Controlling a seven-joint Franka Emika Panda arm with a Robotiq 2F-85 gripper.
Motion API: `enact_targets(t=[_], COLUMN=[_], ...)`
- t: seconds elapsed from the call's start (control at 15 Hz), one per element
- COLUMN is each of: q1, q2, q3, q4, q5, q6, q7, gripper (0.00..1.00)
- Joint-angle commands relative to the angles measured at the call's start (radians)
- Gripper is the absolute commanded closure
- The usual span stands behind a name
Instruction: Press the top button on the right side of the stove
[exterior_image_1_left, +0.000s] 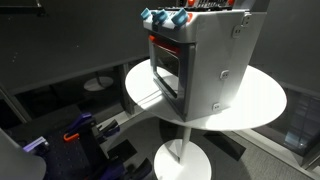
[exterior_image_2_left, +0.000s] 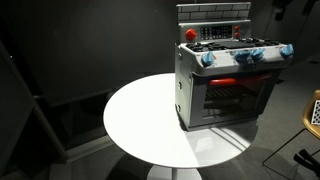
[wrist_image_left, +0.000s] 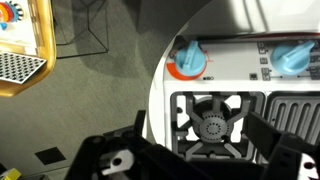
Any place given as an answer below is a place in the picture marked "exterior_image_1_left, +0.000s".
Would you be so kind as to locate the white round stand base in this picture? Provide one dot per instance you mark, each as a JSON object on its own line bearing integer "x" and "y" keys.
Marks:
{"x": 98, "y": 85}

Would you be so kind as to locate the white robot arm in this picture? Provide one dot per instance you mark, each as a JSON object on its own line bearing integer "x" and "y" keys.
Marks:
{"x": 18, "y": 160}

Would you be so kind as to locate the blue stove knob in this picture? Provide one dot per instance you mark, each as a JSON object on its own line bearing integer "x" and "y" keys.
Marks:
{"x": 162, "y": 16}
{"x": 145, "y": 13}
{"x": 180, "y": 17}

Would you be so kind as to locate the black breadboard platform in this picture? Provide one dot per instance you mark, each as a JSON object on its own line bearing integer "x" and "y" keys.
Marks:
{"x": 60, "y": 156}

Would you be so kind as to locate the black floor outlet cover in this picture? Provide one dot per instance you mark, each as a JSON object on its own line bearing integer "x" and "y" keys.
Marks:
{"x": 121, "y": 150}

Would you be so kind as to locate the light purple metal bar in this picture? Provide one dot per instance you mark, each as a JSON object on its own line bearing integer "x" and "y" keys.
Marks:
{"x": 35, "y": 145}

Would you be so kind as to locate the grey toy stove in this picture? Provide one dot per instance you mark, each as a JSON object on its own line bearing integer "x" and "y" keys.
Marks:
{"x": 210, "y": 66}

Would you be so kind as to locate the red round stove knob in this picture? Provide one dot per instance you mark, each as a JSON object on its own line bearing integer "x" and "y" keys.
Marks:
{"x": 191, "y": 2}

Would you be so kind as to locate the small red stove button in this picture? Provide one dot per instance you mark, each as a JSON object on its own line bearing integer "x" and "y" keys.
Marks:
{"x": 231, "y": 1}

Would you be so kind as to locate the white round table base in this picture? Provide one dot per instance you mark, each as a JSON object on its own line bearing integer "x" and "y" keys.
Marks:
{"x": 181, "y": 163}

